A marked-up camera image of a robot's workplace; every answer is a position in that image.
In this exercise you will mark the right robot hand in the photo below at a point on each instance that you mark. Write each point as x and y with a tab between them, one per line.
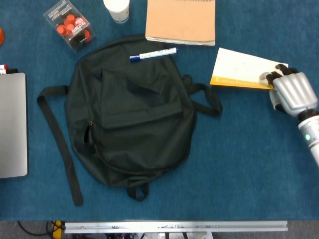
294	92

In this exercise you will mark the yellow and white book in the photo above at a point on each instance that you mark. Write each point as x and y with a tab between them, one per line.
239	67

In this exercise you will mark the black fabric backpack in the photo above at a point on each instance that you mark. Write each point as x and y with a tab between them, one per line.
129	124

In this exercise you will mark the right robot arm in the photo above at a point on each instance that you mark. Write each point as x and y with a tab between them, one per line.
310	134

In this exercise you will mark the blue felt table cloth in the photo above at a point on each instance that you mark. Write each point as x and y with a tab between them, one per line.
249	186

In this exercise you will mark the tan spiral notebook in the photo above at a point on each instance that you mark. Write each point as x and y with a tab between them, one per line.
179	22

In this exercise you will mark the white marker with blue cap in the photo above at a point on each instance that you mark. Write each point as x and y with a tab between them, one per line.
154	54

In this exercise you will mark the white paper cup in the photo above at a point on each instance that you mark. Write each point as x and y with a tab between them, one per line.
117	10

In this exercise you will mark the clear box of red caps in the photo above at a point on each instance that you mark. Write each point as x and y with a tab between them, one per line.
69	27

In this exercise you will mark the yellow power strip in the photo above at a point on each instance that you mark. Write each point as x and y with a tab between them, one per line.
58	229

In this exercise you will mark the grey laptop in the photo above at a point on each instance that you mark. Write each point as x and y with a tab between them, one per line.
12	124

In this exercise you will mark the red capped marker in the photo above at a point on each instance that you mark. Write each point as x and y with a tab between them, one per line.
3	68

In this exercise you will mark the orange translucent object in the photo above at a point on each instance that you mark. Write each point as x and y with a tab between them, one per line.
1	36

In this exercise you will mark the white robot base bracket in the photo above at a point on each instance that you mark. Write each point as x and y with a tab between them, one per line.
199	235

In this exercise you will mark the aluminium rail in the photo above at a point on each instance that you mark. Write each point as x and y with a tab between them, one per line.
174	227

